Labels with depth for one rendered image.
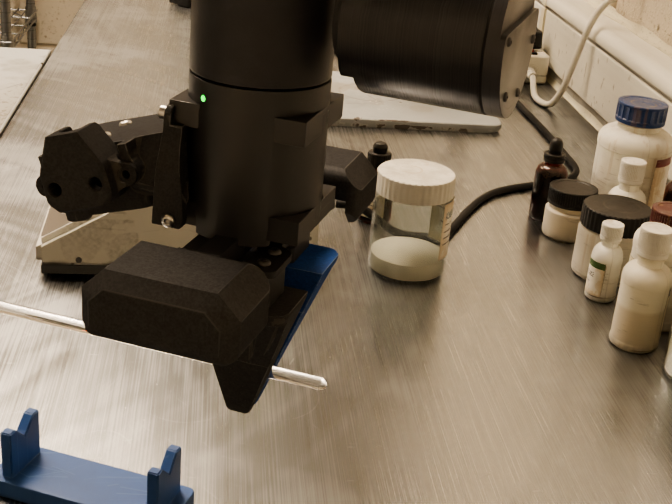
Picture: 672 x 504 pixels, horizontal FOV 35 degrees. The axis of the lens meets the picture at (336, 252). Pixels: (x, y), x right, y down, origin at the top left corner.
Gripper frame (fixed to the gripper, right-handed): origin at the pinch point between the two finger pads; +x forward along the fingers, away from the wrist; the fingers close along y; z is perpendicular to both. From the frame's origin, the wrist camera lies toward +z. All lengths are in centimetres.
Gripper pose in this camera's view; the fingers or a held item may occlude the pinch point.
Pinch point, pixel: (245, 339)
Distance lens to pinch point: 48.2
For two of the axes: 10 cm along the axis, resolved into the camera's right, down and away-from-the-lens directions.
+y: -3.0, 3.6, -8.8
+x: -0.8, 9.1, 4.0
